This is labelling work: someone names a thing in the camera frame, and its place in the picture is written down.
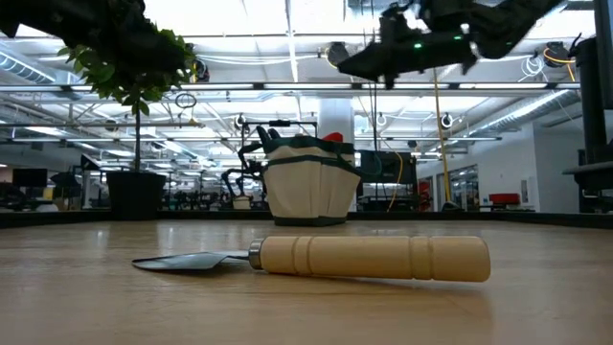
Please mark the potted green plant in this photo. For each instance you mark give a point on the potted green plant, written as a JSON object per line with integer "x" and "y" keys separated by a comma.
{"x": 136, "y": 196}

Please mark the cream green canvas gardening bag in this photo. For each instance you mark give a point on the cream green canvas gardening bag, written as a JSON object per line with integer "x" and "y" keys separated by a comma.
{"x": 306, "y": 191}

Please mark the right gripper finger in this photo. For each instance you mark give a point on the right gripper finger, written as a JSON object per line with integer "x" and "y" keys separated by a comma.
{"x": 364, "y": 64}

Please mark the black background monitor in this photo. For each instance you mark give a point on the black background monitor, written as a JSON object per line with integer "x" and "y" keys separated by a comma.
{"x": 29, "y": 177}

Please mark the black aluminium table frame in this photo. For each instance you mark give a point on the black aluminium table frame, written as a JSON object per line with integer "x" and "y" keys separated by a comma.
{"x": 431, "y": 216}

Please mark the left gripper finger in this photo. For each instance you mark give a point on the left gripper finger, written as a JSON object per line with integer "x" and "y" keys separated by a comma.
{"x": 158, "y": 52}

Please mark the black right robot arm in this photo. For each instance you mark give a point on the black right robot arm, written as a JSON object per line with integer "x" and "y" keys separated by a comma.
{"x": 517, "y": 24}

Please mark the red black gardening glove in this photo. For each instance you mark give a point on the red black gardening glove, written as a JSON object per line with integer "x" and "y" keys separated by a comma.
{"x": 333, "y": 138}

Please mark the red box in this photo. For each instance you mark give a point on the red box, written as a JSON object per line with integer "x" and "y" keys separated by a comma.
{"x": 503, "y": 198}

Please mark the black equipment box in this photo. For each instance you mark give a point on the black equipment box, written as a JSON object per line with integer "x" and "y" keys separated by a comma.
{"x": 383, "y": 167}

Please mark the small cream bag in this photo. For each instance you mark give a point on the small cream bag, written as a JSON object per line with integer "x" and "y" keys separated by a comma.
{"x": 241, "y": 202}

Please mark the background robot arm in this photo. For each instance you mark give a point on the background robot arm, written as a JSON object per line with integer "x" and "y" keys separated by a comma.
{"x": 230, "y": 179}

